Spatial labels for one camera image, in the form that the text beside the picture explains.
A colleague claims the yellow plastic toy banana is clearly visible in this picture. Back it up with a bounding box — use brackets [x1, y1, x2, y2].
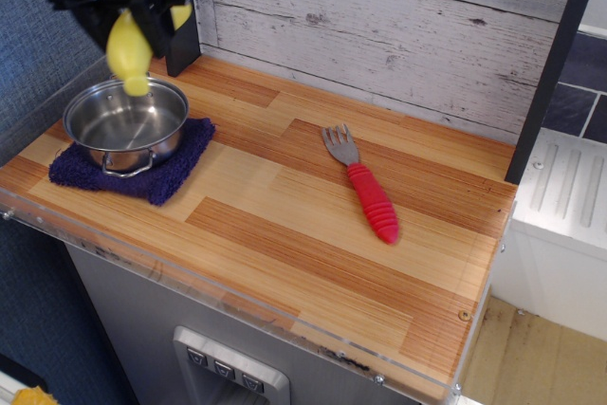
[104, 2, 193, 97]

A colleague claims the red handled toy fork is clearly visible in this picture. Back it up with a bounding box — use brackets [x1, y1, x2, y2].
[321, 124, 399, 245]

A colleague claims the stainless steel pot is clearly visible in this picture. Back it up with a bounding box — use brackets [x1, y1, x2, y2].
[63, 78, 190, 178]

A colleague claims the purple knitted cloth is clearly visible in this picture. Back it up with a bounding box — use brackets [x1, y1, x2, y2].
[48, 118, 215, 206]

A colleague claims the clear acrylic edge guard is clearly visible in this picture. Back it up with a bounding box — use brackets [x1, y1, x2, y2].
[0, 186, 518, 401]

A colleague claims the grey toy fridge cabinet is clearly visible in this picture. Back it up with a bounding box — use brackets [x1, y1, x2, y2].
[64, 241, 447, 405]

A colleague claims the silver water dispenser panel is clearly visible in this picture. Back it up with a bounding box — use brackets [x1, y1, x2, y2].
[173, 325, 291, 404]

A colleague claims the yellow object at corner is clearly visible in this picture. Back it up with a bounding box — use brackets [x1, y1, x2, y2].
[10, 387, 58, 405]

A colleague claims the white toy sink unit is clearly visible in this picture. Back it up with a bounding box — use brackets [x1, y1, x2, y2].
[491, 129, 606, 340]

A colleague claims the black left upright post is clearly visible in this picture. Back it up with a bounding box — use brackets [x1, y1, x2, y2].
[165, 0, 200, 77]

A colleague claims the black upright post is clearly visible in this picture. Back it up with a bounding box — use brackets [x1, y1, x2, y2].
[165, 0, 200, 77]
[505, 0, 589, 185]

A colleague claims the black right upright post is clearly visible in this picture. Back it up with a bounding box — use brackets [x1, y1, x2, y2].
[505, 0, 589, 185]

